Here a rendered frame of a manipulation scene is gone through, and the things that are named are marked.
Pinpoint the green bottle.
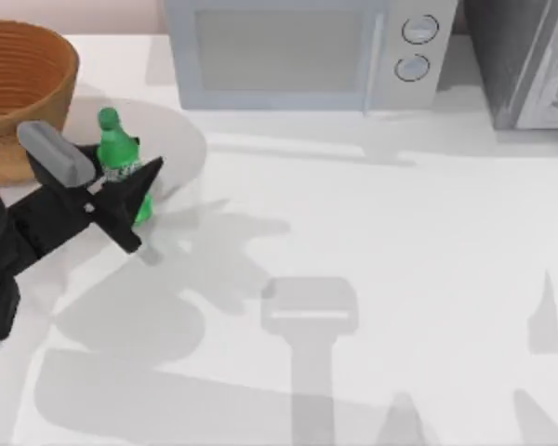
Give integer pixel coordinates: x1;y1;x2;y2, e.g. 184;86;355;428
95;107;154;228

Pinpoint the brown woven basket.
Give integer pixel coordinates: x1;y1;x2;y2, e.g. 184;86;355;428
0;19;81;188

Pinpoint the pale blue microwave door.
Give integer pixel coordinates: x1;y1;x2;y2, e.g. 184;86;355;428
164;0;383;115

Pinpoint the pale microwave oven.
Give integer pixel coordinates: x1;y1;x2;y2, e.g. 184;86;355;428
162;0;459;117

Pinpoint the round microwave knob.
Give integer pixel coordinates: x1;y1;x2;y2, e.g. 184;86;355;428
401;13;441;46
393;52;432;84

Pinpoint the microwave door handle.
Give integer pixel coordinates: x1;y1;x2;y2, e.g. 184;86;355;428
363;10;385;115

